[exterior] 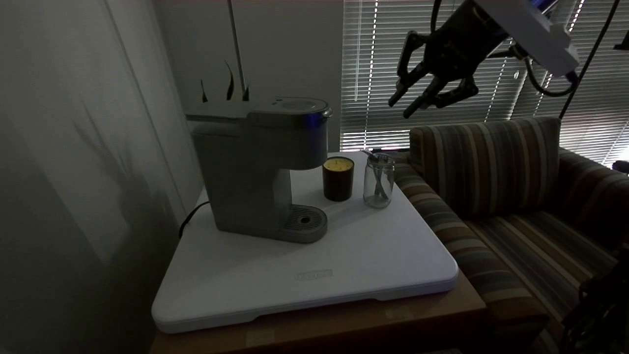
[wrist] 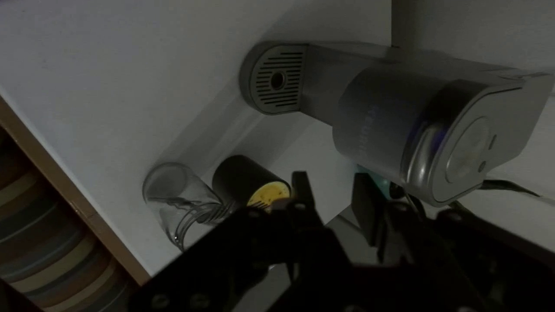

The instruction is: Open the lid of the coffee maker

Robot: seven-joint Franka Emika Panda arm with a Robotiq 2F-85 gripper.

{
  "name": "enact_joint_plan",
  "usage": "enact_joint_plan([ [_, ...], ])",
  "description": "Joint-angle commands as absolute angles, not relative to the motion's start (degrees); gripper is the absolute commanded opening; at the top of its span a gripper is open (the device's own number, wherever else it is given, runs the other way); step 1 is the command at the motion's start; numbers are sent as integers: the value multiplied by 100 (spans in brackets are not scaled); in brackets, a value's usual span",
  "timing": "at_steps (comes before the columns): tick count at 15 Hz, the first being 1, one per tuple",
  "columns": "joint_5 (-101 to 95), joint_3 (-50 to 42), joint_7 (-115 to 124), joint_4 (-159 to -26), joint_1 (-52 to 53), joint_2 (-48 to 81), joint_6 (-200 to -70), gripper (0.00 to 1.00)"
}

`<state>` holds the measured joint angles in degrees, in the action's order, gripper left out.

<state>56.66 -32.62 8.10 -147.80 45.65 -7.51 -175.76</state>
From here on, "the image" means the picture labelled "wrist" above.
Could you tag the yellow candle in dark jar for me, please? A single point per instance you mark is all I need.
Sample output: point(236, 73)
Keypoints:
point(243, 176)

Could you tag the white top wooden side table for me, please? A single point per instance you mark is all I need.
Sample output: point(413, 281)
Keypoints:
point(115, 87)

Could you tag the clear glass jar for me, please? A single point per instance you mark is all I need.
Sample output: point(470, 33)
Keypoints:
point(174, 196)

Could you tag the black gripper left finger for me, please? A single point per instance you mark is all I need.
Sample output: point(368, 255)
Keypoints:
point(304, 200)

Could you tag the grey coffee maker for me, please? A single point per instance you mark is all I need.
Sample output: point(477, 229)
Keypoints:
point(392, 110)

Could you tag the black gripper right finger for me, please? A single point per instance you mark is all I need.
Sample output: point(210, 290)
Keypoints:
point(368, 214)

